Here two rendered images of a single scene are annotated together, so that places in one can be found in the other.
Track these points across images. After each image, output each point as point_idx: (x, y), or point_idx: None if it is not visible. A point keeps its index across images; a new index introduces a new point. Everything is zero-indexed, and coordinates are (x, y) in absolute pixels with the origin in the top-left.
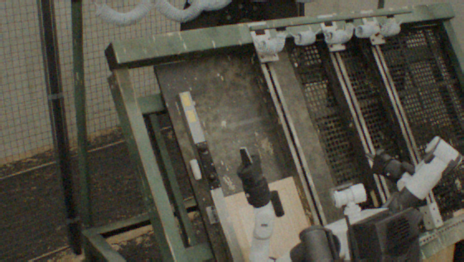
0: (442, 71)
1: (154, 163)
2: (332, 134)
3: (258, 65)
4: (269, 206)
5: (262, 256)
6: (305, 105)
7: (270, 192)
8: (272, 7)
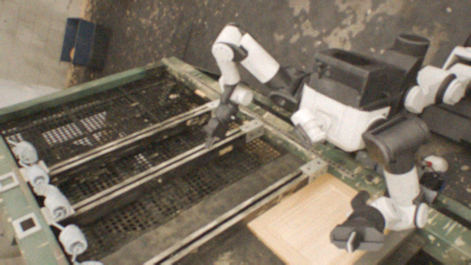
0: (57, 115)
1: None
2: (175, 197)
3: None
4: (373, 205)
5: (402, 211)
6: (152, 231)
7: (360, 206)
8: None
